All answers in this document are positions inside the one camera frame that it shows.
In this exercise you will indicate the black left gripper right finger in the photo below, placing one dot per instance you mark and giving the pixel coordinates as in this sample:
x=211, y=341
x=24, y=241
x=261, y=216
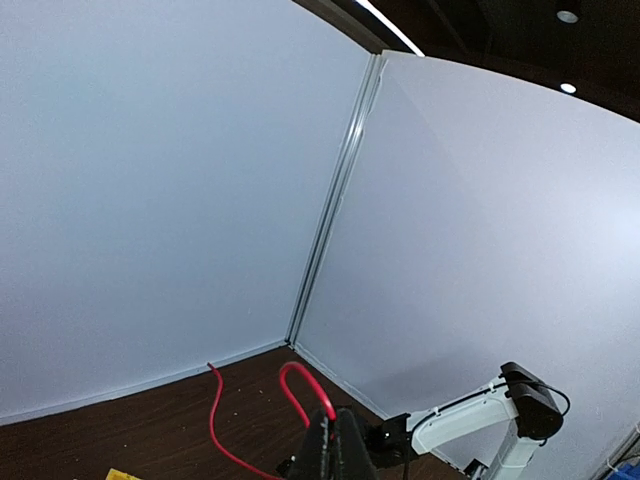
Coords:
x=351, y=458

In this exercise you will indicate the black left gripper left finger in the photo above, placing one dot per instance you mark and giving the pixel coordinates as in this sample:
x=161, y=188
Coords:
x=313, y=460

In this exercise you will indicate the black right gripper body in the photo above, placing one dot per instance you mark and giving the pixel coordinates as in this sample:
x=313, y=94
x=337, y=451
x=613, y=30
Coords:
x=388, y=444

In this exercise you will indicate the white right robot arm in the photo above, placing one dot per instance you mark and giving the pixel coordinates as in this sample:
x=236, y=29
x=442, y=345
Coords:
x=515, y=397

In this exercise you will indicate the yellow bin near front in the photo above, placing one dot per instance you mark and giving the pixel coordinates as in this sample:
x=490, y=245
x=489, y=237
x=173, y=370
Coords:
x=115, y=474

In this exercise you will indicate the blue bin outside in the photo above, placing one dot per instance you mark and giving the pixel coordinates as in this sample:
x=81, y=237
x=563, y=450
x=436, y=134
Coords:
x=626, y=471

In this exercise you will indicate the aluminium corner post left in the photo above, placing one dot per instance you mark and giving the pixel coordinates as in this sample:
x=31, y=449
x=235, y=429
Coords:
x=346, y=159

